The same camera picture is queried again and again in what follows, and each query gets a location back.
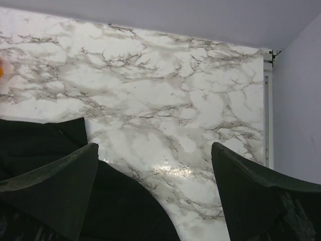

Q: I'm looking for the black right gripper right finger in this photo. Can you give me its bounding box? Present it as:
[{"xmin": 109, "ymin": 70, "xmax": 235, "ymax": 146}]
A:
[{"xmin": 211, "ymin": 142, "xmax": 320, "ymax": 240}]

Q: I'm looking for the orange snack packet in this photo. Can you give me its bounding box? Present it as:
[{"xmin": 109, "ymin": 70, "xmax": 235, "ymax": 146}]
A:
[{"xmin": 0, "ymin": 58, "xmax": 4, "ymax": 78}]

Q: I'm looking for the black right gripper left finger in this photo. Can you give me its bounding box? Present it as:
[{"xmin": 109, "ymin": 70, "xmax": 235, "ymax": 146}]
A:
[{"xmin": 1, "ymin": 143, "xmax": 98, "ymax": 240}]

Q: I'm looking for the aluminium table edge rail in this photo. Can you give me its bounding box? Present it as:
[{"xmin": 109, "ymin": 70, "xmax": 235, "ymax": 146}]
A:
[{"xmin": 263, "ymin": 50, "xmax": 281, "ymax": 170}]

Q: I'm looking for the black button shirt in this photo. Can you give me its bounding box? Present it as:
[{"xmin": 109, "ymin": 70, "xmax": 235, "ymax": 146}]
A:
[{"xmin": 1, "ymin": 118, "xmax": 179, "ymax": 240}]

